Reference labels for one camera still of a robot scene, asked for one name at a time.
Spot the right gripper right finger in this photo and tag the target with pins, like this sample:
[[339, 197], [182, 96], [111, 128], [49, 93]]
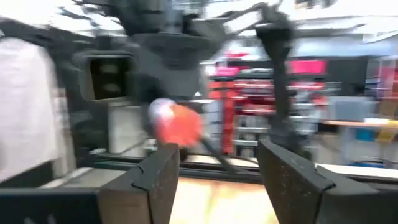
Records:
[[295, 193]]

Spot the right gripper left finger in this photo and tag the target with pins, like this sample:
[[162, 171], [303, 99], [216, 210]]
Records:
[[155, 186]]

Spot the red storage rack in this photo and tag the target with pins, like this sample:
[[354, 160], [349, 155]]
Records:
[[228, 118]]

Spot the wooden workbench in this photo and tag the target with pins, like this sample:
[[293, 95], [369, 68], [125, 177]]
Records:
[[348, 123]]

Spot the black metal table frame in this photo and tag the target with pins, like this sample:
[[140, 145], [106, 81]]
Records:
[[202, 174]]

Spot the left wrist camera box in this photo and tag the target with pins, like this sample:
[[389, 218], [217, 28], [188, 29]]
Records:
[[107, 77]]

